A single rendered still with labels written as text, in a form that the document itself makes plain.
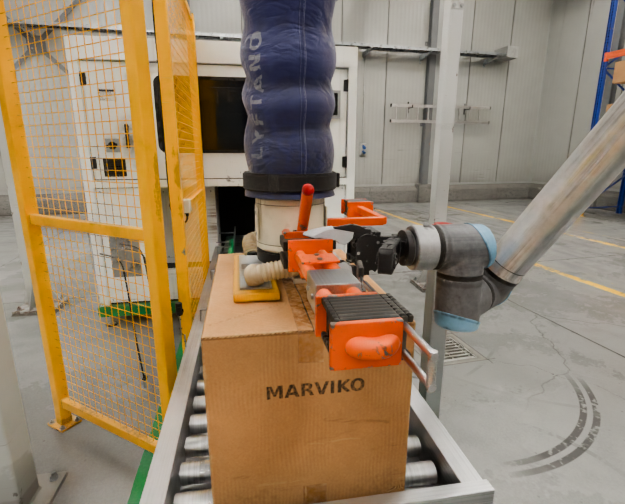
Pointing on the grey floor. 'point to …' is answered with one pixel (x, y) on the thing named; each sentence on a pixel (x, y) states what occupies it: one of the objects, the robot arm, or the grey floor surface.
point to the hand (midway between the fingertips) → (309, 253)
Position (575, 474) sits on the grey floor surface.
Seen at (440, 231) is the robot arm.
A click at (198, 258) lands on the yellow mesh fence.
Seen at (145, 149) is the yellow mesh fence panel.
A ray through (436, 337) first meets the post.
